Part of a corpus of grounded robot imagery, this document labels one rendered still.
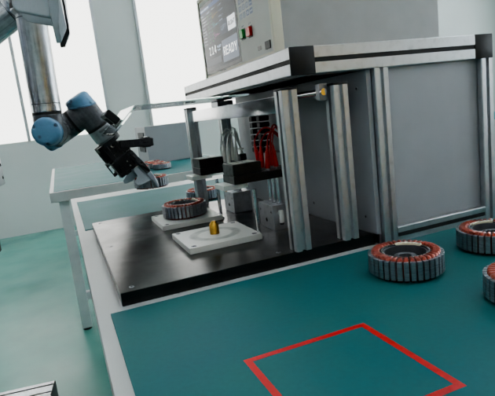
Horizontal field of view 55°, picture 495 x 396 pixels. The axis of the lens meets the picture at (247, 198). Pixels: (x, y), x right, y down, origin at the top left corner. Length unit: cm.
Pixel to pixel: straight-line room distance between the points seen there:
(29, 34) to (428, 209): 105
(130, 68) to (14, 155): 158
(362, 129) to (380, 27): 24
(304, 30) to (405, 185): 35
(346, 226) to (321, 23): 39
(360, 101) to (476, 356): 51
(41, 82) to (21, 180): 434
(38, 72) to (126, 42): 445
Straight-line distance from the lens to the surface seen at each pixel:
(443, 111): 100
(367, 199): 92
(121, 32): 581
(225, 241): 92
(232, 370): 54
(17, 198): 570
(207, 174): 119
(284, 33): 93
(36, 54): 138
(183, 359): 58
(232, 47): 111
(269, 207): 101
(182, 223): 114
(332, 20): 99
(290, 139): 81
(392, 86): 92
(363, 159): 91
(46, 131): 135
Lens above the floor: 102
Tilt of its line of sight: 10 degrees down
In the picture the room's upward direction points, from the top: 7 degrees counter-clockwise
